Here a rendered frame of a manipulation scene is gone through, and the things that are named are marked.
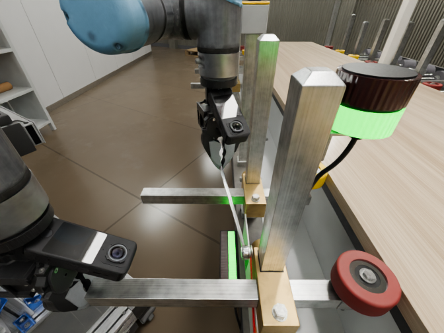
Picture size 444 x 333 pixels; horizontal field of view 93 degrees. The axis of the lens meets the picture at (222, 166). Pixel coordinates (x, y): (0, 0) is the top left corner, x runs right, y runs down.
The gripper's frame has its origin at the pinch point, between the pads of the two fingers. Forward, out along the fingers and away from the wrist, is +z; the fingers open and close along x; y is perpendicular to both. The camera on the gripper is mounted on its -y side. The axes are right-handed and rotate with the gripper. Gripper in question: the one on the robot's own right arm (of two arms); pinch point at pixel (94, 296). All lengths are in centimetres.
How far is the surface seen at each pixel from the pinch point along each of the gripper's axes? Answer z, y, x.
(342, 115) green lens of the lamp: -31.3, -31.0, -2.2
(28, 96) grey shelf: 44, 199, -223
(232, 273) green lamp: 11.9, -23.7, -10.2
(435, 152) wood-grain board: -9, -77, -32
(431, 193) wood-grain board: -9, -64, -17
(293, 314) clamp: -5.0, -31.0, 3.7
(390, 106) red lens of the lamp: -32.7, -33.5, -0.8
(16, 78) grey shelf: 25, 202, -223
